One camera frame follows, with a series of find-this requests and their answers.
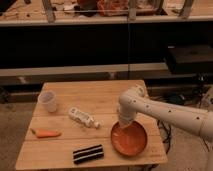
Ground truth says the orange ceramic bowl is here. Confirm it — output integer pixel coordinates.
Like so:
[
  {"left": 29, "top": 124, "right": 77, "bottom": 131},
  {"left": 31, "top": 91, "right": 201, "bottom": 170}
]
[{"left": 111, "top": 121, "right": 148, "bottom": 157}]

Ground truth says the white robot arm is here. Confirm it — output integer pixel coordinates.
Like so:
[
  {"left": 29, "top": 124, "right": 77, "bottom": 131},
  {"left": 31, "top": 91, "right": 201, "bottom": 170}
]
[{"left": 118, "top": 85, "right": 213, "bottom": 142}]

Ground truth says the white plastic bottle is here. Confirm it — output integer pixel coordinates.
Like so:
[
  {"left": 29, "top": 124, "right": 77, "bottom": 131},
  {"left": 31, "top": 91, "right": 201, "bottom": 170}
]
[{"left": 68, "top": 107, "right": 100, "bottom": 129}]

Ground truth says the clear plastic cup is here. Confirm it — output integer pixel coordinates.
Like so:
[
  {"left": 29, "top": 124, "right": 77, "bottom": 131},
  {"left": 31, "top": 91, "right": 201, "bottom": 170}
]
[{"left": 38, "top": 91, "right": 57, "bottom": 113}]

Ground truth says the black white striped block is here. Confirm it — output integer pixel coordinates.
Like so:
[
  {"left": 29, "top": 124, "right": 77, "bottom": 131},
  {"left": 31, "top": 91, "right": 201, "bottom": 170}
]
[{"left": 73, "top": 145, "right": 104, "bottom": 164}]

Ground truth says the orange object on shelf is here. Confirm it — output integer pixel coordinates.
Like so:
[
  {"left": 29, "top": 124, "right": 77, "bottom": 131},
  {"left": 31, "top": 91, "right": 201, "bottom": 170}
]
[{"left": 77, "top": 0, "right": 129, "bottom": 17}]

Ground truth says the orange toy carrot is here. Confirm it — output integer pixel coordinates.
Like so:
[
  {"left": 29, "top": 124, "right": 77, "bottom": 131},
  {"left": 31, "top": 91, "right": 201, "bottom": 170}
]
[{"left": 32, "top": 129, "right": 61, "bottom": 138}]

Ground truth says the black box on shelf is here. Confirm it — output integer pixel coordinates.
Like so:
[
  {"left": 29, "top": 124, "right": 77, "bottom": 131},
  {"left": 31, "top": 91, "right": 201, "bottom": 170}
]
[{"left": 165, "top": 45, "right": 213, "bottom": 74}]

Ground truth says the black vertical cable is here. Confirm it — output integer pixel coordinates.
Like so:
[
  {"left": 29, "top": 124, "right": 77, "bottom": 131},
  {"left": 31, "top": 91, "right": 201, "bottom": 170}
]
[{"left": 127, "top": 16, "right": 131, "bottom": 81}]

